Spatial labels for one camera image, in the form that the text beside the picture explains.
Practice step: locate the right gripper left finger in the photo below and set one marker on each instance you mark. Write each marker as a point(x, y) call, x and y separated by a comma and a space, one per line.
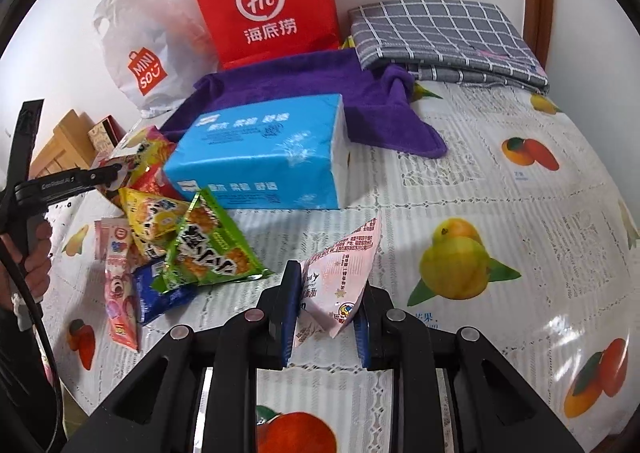
point(281, 306)

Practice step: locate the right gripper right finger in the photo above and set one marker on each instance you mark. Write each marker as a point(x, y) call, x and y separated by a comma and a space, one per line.
point(375, 345)

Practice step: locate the pink white triangular snack packet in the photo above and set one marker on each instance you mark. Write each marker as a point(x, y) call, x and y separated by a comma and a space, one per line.
point(333, 282)

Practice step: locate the green snack packet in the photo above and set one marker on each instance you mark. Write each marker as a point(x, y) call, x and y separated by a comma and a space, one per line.
point(209, 249)

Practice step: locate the blue snack packet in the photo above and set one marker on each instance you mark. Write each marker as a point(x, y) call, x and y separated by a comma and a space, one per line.
point(152, 303)

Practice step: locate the red snack packet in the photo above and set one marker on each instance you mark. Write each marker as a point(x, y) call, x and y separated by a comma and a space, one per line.
point(140, 177)

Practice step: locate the pink yellow snack packet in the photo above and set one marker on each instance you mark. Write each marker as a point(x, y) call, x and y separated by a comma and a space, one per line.
point(147, 146)

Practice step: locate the left hand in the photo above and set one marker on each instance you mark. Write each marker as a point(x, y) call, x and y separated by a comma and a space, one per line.
point(37, 265)

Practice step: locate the pink long candy packet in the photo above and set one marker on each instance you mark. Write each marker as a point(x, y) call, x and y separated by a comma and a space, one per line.
point(113, 248)

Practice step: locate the blue tissue pack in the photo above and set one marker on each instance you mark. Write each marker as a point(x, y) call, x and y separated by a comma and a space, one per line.
point(291, 153)

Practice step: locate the white Miniso plastic bag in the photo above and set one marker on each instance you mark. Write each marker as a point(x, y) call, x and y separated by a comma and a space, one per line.
point(153, 51)

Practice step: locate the purple towel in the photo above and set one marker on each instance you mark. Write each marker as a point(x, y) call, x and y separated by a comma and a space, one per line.
point(377, 103)

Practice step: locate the grey checked folded cloth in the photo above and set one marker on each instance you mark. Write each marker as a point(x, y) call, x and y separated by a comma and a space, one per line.
point(456, 41)

